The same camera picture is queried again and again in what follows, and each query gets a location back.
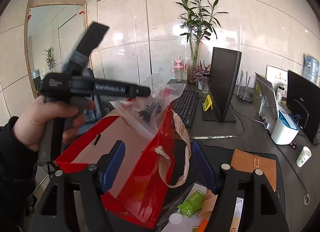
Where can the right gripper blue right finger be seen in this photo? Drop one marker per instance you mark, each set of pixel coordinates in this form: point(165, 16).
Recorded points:
point(204, 166)

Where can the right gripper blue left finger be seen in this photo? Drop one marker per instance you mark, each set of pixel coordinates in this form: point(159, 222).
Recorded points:
point(109, 165)

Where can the brown paper cup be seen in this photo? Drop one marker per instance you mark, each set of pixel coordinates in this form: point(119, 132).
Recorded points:
point(208, 205)

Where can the red paper gift bag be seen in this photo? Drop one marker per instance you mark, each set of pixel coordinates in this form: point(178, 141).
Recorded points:
point(140, 188)

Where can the white round lid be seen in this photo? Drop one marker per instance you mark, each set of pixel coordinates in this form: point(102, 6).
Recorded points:
point(176, 218)

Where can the clear bag with tea leaves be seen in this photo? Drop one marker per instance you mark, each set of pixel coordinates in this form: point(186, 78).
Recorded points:
point(143, 114)

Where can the black desk mat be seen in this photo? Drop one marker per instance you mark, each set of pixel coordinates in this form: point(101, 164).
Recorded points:
point(244, 199)

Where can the brown leather notebook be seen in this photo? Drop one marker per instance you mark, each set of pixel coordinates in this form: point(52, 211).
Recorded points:
point(247, 162)

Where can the green crumpled wrapper left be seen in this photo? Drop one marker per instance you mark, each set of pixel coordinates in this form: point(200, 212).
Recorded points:
point(192, 204)

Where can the yellow phone stand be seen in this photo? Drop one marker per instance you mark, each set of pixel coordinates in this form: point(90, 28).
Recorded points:
point(207, 104)

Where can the black keyboard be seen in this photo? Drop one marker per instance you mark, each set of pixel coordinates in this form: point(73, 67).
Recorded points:
point(185, 106)

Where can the white printer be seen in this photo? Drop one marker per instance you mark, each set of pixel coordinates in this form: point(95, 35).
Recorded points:
point(275, 119)

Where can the black wifi router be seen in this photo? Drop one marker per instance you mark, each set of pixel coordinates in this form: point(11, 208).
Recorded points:
point(242, 92)

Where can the white paper cup green print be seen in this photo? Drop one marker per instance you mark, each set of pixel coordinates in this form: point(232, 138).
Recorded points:
point(305, 154)

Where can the purple leaf plant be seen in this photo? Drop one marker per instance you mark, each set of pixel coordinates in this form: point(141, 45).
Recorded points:
point(200, 70)

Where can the black monitor left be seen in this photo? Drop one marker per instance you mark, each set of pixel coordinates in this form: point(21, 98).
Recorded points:
point(224, 71)

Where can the black monitor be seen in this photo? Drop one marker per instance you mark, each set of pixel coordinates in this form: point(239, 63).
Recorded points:
point(303, 101)
point(224, 71)

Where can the pink water bottle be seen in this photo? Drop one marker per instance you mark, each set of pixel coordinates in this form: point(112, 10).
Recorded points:
point(179, 68)

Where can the black monitor right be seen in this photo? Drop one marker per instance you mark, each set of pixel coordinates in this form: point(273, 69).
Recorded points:
point(303, 101)

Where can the blue water jug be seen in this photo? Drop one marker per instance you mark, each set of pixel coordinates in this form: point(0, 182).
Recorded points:
point(311, 68)

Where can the bamboo plant in vase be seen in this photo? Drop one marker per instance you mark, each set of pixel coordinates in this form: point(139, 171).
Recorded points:
point(198, 22)

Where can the wall mirror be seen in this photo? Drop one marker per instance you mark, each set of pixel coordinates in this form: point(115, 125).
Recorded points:
point(50, 31)

